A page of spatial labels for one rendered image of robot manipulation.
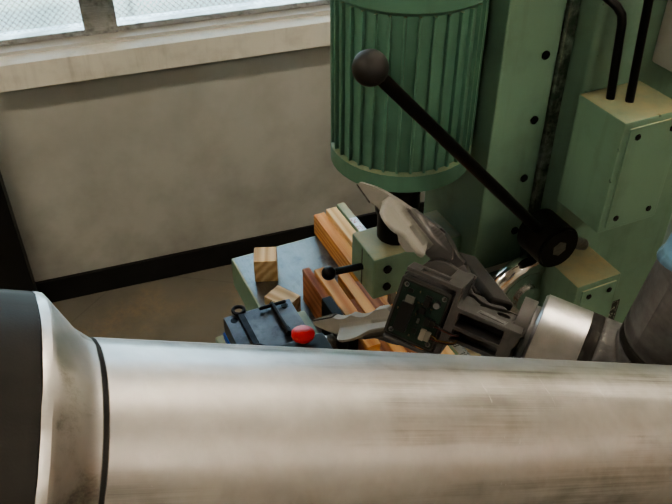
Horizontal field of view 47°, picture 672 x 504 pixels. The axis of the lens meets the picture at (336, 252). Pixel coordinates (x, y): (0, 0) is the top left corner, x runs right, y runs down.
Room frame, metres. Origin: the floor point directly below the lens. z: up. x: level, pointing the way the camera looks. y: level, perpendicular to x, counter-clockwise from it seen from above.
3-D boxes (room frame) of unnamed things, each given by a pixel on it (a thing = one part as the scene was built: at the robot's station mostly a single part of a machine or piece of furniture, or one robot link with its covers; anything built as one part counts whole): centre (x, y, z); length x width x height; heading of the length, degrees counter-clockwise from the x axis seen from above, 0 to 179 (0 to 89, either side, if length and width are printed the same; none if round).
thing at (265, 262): (0.98, 0.11, 0.92); 0.04 x 0.04 x 0.04; 4
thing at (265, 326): (0.73, 0.08, 0.99); 0.13 x 0.11 x 0.06; 25
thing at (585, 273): (0.78, -0.31, 1.02); 0.09 x 0.07 x 0.12; 25
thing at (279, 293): (0.88, 0.08, 0.92); 0.04 x 0.03 x 0.04; 55
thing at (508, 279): (0.79, -0.25, 1.02); 0.12 x 0.03 x 0.12; 115
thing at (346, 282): (0.82, -0.05, 0.93); 0.20 x 0.02 x 0.06; 25
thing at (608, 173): (0.80, -0.34, 1.23); 0.09 x 0.08 x 0.15; 115
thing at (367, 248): (0.86, -0.10, 1.03); 0.14 x 0.07 x 0.09; 115
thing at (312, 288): (0.81, 0.00, 0.93); 0.24 x 0.01 x 0.06; 25
